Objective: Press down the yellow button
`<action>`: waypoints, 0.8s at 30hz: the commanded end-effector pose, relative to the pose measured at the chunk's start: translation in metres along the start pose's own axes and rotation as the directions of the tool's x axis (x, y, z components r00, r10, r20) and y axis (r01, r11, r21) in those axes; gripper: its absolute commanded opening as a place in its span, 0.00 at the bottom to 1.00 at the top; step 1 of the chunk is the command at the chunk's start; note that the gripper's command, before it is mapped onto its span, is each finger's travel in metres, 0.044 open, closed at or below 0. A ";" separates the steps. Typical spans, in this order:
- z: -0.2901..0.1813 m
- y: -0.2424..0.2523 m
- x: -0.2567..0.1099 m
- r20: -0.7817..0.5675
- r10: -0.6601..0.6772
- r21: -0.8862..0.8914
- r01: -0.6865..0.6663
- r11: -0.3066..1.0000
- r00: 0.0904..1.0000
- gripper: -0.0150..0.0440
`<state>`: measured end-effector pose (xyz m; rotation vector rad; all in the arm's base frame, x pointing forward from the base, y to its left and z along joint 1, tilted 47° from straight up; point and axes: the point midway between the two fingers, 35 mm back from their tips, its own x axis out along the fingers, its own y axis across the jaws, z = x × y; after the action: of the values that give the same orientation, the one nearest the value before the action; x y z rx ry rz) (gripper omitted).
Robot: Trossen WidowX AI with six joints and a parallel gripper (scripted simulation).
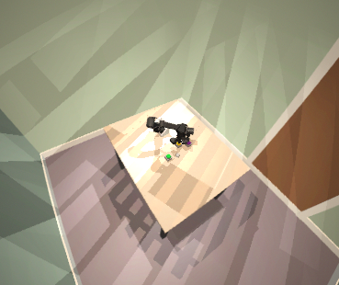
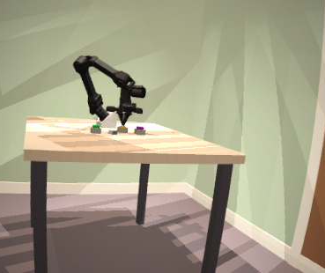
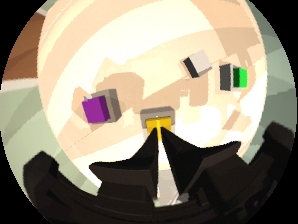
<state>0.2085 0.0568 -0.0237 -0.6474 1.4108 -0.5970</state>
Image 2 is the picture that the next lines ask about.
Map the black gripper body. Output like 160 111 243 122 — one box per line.
106 96 143 114

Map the yellow button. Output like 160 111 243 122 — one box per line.
116 126 128 133

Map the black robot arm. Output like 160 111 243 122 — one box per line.
73 55 146 121

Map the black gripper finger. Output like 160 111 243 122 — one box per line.
123 113 131 127
115 112 123 125

